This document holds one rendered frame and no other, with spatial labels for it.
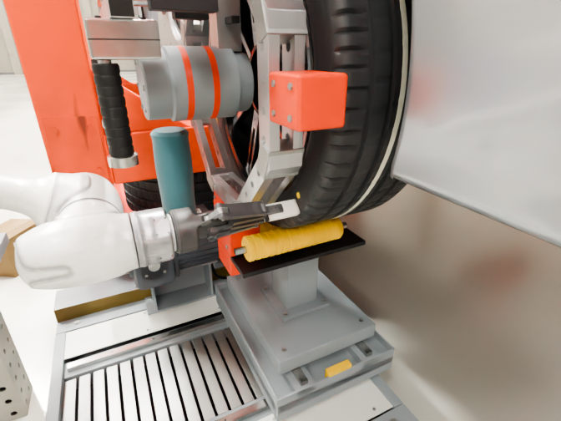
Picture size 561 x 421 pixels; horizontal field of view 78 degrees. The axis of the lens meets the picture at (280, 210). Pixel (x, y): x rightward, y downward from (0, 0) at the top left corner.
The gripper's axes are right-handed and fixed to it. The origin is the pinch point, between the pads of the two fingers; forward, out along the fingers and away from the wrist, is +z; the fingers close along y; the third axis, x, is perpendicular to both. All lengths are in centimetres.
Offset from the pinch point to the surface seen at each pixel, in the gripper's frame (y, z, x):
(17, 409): -67, -62, -19
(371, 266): -80, 73, -9
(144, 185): -76, -17, 46
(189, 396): -52, -20, -30
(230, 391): -49, -9, -32
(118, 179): -52, -26, 38
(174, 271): -56, -16, 5
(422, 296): -61, 76, -28
